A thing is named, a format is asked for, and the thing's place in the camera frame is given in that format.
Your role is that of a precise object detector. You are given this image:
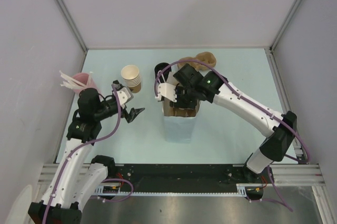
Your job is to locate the light blue paper bag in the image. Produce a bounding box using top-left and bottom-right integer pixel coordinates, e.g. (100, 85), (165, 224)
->
(162, 98), (200, 143)

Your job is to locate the brown pulp cup carrier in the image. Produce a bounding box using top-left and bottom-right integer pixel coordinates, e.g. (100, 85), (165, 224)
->
(171, 108), (198, 117)

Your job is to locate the pink cup holder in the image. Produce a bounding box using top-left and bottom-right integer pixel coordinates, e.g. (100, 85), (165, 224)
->
(72, 72), (100, 94)

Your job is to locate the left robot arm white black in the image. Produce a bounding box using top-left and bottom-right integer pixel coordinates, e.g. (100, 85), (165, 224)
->
(28, 80), (144, 223)

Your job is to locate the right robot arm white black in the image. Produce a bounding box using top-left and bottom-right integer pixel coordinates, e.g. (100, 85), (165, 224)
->
(170, 64), (297, 182)

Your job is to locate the stack of brown paper cups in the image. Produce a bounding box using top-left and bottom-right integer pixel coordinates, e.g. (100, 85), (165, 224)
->
(121, 65), (142, 93)

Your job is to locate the stack of black lids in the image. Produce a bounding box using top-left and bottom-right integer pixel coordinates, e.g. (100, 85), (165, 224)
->
(154, 62), (172, 83)

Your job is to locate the brown cup carrier stack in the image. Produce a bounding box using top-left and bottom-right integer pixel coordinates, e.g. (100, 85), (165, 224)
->
(177, 52), (217, 72)

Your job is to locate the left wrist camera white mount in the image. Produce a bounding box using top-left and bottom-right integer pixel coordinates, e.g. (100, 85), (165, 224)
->
(115, 87), (134, 109)

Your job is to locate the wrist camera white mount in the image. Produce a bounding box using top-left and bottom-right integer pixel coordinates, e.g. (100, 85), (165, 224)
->
(155, 83), (177, 103)
(115, 87), (134, 109)

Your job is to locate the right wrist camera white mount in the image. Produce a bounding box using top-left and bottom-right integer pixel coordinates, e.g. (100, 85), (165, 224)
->
(155, 83), (177, 103)

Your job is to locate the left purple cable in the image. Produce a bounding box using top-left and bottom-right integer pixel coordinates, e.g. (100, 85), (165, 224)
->
(39, 84), (134, 224)

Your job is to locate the purple cable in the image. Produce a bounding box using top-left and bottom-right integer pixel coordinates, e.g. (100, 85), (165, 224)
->
(154, 60), (311, 212)
(39, 84), (134, 224)

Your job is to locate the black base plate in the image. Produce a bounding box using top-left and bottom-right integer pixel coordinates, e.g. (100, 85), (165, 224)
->
(115, 164), (270, 192)

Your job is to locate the aluminium frame rail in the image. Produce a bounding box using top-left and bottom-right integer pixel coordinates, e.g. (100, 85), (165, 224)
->
(38, 164), (58, 185)

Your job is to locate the grey slotted cable duct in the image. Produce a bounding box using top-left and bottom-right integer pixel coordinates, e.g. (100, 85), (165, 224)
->
(91, 184), (262, 198)

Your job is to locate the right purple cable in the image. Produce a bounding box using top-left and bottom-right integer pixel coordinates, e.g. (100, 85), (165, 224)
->
(154, 60), (311, 212)

